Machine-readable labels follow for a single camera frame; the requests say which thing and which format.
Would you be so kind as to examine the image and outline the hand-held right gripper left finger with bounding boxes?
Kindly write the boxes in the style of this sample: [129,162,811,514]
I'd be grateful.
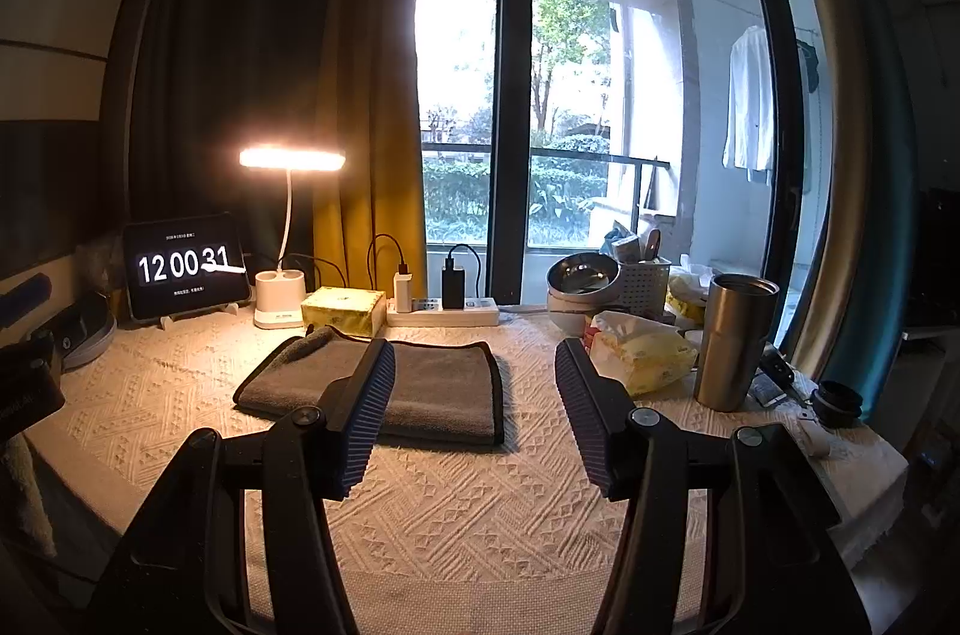
[86,337,397,635]

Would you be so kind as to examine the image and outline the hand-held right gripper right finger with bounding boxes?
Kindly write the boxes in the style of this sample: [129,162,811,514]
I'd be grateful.
[554,337,875,635]

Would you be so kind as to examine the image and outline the grey towel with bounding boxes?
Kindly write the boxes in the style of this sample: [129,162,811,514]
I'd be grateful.
[232,325,508,448]

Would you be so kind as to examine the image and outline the yellow snack bag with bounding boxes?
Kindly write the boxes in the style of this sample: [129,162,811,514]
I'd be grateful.
[584,309,699,399]

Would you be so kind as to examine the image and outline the yellow tissue box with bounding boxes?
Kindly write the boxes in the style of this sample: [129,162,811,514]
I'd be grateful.
[300,285,388,339]

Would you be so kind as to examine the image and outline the white bowl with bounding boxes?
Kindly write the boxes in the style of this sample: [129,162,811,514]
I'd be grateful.
[546,290,601,338]

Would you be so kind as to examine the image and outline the white textured tablecloth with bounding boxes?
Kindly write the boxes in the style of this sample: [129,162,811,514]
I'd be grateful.
[21,303,910,622]

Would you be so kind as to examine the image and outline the white desk lamp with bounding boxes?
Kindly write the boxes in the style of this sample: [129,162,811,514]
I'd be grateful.
[238,146,348,330]

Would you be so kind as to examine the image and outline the white plastic basket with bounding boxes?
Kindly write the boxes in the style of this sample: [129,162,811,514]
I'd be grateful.
[613,255,673,323]

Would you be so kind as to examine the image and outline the stainless steel bowl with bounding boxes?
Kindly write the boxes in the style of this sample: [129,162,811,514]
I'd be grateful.
[545,253,621,299]

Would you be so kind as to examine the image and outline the white power strip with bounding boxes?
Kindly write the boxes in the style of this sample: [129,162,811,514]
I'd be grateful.
[385,295,501,328]

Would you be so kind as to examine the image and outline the black charger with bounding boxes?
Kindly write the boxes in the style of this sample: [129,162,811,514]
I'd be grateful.
[440,258,467,311]

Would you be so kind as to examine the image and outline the yellow plastic bag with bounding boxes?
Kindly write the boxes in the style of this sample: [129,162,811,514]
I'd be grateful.
[666,265,710,327]

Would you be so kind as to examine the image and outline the stainless steel tumbler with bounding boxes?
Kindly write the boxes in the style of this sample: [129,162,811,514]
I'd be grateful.
[693,273,782,413]

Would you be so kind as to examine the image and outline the white tablet stand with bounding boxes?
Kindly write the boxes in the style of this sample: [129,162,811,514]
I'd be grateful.
[157,297,250,330]

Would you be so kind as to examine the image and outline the small black device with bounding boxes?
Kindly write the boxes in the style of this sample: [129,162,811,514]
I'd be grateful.
[756,342,802,398]

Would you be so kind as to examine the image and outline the tablet with clock display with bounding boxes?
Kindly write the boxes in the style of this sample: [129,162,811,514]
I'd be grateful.
[122,210,253,322]

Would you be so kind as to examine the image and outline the small white object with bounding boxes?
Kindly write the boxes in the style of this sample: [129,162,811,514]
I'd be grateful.
[793,414,831,458]

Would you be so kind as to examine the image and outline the black round lens cap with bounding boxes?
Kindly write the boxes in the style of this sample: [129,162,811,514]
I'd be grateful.
[813,379,865,429]

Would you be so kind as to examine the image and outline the balcony railing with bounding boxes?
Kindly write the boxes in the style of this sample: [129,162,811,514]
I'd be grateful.
[421,142,674,218]

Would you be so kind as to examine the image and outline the yellow curtain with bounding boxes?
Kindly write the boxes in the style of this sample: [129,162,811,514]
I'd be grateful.
[310,0,434,308]

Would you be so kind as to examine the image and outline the white hanging shirt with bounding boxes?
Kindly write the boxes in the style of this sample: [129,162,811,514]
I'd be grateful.
[721,25,778,187]

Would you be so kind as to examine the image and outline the teal curtain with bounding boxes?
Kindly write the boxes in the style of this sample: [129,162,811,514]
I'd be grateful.
[817,0,922,428]

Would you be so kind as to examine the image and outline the dark curtain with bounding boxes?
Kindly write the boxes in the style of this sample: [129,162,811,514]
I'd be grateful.
[103,0,353,280]

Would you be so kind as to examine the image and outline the dark hanging garment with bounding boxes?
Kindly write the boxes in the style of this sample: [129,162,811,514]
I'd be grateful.
[796,38,820,95]

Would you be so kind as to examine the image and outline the black charger cable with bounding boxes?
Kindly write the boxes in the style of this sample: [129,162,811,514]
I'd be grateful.
[367,233,410,278]
[447,243,490,300]

